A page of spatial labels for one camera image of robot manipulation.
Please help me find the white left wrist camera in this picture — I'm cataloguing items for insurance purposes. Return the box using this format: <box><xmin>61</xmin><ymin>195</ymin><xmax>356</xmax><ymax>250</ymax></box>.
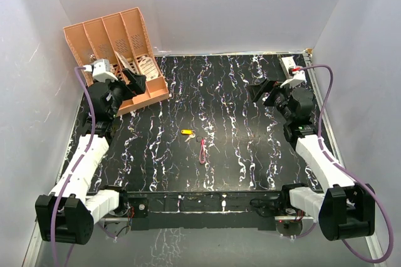
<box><xmin>83</xmin><ymin>58</ymin><xmax>118</xmax><ymax>83</ymax></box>

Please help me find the black front mounting rail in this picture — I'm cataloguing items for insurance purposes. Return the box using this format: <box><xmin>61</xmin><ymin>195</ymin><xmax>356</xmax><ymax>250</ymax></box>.
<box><xmin>93</xmin><ymin>190</ymin><xmax>317</xmax><ymax>232</ymax></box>

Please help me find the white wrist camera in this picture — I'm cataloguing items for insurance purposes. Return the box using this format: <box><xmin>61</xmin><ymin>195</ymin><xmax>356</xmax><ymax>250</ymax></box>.
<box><xmin>280</xmin><ymin>66</ymin><xmax>306</xmax><ymax>88</ymax></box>
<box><xmin>83</xmin><ymin>58</ymin><xmax>118</xmax><ymax>83</ymax></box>

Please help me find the orange plastic desk organizer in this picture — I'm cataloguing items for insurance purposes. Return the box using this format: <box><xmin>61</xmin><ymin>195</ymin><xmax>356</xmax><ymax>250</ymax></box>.
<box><xmin>63</xmin><ymin>8</ymin><xmax>170</xmax><ymax>116</ymax></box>

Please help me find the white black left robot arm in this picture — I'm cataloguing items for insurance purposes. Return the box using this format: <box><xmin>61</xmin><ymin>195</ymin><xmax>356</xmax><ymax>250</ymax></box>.
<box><xmin>35</xmin><ymin>69</ymin><xmax>146</xmax><ymax>245</ymax></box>

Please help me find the small white red box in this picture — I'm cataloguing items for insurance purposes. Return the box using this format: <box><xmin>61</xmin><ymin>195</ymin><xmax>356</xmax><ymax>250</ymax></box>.
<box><xmin>280</xmin><ymin>56</ymin><xmax>297</xmax><ymax>78</ymax></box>

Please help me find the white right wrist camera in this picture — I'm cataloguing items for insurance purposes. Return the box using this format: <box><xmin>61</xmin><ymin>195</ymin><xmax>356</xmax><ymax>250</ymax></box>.
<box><xmin>280</xmin><ymin>66</ymin><xmax>306</xmax><ymax>88</ymax></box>

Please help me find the yellow key tag with key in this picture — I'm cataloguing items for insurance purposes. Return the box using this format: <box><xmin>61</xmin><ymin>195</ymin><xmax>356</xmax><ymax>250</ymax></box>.
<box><xmin>180</xmin><ymin>129</ymin><xmax>196</xmax><ymax>142</ymax></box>

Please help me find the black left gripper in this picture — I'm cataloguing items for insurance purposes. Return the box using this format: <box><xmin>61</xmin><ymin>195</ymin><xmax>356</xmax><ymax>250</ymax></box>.
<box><xmin>101</xmin><ymin>69</ymin><xmax>145</xmax><ymax>118</ymax></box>

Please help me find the white card packet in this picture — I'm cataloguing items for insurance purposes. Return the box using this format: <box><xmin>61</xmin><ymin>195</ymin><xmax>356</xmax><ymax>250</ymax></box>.
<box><xmin>115</xmin><ymin>51</ymin><xmax>134</xmax><ymax>73</ymax></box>

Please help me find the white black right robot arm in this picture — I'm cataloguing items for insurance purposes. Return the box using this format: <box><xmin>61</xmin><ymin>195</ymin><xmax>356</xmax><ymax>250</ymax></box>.
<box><xmin>247</xmin><ymin>80</ymin><xmax>375</xmax><ymax>241</ymax></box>

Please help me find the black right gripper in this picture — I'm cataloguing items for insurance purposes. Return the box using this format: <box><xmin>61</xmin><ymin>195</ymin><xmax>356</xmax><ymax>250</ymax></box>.
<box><xmin>247</xmin><ymin>78</ymin><xmax>297</xmax><ymax>123</ymax></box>

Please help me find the keyring with pink strap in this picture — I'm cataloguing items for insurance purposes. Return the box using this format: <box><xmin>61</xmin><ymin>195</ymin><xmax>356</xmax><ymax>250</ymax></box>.
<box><xmin>196</xmin><ymin>136</ymin><xmax>206</xmax><ymax>164</ymax></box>

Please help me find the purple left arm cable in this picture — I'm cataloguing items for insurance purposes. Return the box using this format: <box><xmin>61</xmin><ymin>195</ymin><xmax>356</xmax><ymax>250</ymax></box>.
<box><xmin>49</xmin><ymin>65</ymin><xmax>98</xmax><ymax>267</ymax></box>

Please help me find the white label packet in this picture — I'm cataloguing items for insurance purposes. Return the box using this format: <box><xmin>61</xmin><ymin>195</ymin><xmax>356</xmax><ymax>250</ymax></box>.
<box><xmin>138</xmin><ymin>56</ymin><xmax>159</xmax><ymax>81</ymax></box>

